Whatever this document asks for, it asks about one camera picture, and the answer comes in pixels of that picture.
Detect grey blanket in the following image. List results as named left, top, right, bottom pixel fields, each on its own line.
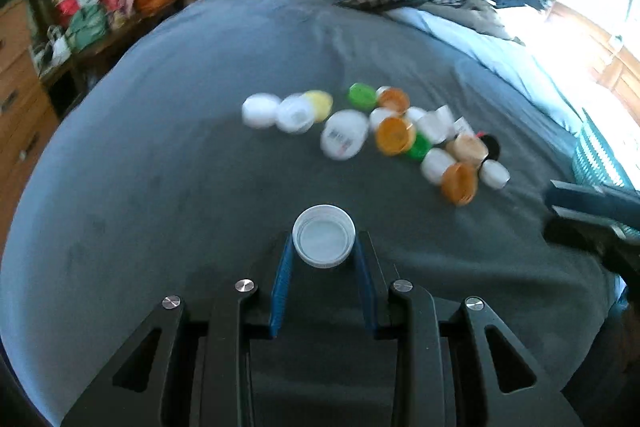
left=0, top=0, right=626, bottom=427

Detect light blue bed sheet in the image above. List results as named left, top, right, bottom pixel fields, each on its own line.
left=385, top=4, right=596, bottom=148

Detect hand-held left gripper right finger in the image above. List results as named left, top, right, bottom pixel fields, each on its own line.
left=352, top=231, right=586, bottom=427

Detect white bottle cap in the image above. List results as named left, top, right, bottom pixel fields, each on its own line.
left=291, top=204, right=357, bottom=269

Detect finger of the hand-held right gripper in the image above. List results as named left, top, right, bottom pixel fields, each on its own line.
left=542, top=217, right=640, bottom=288
left=545, top=179, right=640, bottom=228

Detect wooden dresser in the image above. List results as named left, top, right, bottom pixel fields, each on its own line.
left=0, top=0, right=61, bottom=253

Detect cluster of assorted plastic lids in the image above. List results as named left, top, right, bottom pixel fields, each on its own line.
left=241, top=83, right=512, bottom=206

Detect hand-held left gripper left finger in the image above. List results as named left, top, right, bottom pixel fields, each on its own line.
left=60, top=231, right=296, bottom=427

